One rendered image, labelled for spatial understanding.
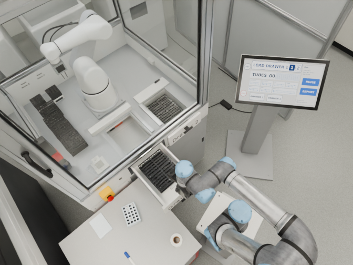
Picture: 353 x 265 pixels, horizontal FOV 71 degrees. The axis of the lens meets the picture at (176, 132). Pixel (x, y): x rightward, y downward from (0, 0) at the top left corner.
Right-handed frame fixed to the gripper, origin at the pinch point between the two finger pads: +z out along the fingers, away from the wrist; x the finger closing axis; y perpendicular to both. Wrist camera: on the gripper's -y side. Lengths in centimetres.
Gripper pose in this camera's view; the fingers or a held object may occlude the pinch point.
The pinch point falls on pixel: (183, 189)
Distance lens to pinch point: 136.4
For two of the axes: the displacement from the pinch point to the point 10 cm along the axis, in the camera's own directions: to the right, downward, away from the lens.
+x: 7.5, -6.0, 3.0
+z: 0.6, 5.1, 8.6
